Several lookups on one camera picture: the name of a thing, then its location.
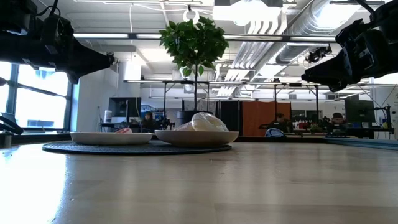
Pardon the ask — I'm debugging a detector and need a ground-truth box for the large black background monitor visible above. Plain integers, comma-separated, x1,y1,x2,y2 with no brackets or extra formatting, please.
344,98,376,124

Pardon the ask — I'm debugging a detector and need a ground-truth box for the black angled stand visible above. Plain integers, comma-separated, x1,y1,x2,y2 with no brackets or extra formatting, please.
0,111,24,135

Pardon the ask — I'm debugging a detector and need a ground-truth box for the blue flat mat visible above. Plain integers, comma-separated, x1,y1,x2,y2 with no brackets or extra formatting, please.
323,136,398,151

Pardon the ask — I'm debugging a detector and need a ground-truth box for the black partition panel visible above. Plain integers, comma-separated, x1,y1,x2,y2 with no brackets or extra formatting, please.
219,101,243,131

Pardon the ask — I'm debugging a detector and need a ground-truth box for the orange partition panel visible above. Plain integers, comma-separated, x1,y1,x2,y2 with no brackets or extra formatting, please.
241,101,292,137

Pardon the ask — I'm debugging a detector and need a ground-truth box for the blue round object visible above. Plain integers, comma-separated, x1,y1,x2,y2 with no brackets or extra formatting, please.
264,128,285,138

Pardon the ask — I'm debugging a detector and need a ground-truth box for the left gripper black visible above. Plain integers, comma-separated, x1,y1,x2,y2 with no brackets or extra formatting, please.
0,32,114,85

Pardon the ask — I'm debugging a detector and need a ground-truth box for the white round plate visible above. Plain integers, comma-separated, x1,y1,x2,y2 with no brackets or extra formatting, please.
70,131,154,146

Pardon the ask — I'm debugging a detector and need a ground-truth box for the black background rig frame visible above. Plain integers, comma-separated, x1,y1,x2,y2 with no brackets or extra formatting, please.
248,82,321,131
124,80,211,125

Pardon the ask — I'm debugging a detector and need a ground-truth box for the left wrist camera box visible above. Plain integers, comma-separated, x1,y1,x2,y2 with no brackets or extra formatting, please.
39,14,75,47

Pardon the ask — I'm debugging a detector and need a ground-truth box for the long ceiling light strip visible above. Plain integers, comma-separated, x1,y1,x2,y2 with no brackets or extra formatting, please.
73,33,130,39

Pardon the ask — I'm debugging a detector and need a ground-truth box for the large window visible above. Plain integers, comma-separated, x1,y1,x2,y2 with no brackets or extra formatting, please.
0,62,74,131

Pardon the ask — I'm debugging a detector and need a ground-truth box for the person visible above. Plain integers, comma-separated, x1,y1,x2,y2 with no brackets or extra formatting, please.
141,111,158,131
259,111,293,133
326,112,348,133

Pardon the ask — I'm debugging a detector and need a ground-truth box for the black aluminium table frame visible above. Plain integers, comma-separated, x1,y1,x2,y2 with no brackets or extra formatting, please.
0,133,326,144

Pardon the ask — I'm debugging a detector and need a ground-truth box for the silver ventilation duct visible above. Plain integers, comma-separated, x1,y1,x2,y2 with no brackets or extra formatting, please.
275,0,364,65

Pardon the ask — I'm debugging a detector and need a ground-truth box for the large white frosted donut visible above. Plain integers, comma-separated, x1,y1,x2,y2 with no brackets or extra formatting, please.
190,111,230,133

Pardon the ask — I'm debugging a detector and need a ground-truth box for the green potted plant black pot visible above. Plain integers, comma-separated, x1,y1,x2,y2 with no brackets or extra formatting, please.
158,16,230,131

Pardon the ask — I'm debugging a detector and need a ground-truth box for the dark round woven placemat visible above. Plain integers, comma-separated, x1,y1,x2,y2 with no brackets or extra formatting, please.
42,140,233,156

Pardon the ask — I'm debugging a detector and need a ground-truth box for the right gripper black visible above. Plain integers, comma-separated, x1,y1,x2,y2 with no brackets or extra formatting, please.
300,19,398,93

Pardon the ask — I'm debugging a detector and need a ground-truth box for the black overhead camera device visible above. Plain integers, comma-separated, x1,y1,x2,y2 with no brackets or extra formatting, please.
304,45,333,65

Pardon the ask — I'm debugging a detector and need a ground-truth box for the beige round plate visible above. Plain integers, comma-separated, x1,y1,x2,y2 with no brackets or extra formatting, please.
154,129,239,147

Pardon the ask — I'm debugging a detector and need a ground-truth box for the white hanging ring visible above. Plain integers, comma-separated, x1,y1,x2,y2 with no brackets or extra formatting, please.
182,7,200,24

